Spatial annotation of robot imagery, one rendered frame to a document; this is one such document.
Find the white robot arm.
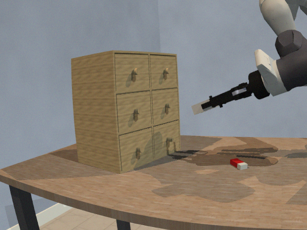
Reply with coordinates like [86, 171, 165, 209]
[254, 0, 307, 97]

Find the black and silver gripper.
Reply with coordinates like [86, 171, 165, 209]
[191, 70, 270, 115]

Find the small wooden chest of drawers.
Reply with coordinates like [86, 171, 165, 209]
[71, 50, 180, 174]

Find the wooden drawer front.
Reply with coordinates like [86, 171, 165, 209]
[118, 127, 153, 171]
[150, 55, 177, 88]
[116, 91, 152, 132]
[153, 120, 179, 158]
[152, 88, 178, 124]
[115, 54, 150, 91]

